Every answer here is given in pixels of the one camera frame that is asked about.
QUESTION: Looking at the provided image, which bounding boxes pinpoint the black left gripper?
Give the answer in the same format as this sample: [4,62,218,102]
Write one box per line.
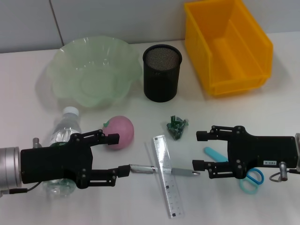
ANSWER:
[20,129,131,190]

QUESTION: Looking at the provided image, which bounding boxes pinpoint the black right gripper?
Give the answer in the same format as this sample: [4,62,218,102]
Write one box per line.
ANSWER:
[192,125,297,186]

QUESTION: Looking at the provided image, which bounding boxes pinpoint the light blue scissors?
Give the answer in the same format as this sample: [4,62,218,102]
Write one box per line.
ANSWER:
[203,146,265,195]

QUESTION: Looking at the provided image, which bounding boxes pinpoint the pink toy peach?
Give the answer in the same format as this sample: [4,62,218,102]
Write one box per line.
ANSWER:
[102,115,135,151]

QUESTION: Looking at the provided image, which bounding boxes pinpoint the green plastic wrapper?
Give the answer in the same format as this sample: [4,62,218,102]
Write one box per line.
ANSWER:
[165,114,190,141]

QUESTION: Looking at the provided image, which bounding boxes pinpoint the clear green-label water bottle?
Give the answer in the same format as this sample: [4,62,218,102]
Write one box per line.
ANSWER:
[42,106,82,199]

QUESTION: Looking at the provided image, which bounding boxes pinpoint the grey clear ballpoint pen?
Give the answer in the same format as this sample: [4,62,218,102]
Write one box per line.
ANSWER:
[129,164,201,177]

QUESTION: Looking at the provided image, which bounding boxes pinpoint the transparent plastic ruler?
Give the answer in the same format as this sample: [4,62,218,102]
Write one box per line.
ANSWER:
[152,135,185,219]

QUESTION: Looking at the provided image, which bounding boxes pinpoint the black mesh pen holder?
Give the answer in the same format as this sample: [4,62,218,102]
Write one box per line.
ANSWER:
[142,44,183,103]

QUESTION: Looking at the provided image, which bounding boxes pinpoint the pale green wavy fruit plate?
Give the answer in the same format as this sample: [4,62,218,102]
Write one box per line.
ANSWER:
[45,35,143,110]

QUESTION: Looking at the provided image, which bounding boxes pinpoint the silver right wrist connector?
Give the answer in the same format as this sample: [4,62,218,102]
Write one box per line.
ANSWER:
[278,161,289,181]

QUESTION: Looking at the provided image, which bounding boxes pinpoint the yellow plastic bin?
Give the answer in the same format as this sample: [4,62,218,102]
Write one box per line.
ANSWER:
[183,0,274,98]

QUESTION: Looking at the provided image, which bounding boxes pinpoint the grey right wrist cable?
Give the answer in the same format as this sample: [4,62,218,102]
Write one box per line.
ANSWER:
[269,168,300,183]

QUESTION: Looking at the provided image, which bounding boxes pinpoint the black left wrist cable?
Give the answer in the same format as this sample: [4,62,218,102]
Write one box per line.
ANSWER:
[0,182,45,196]

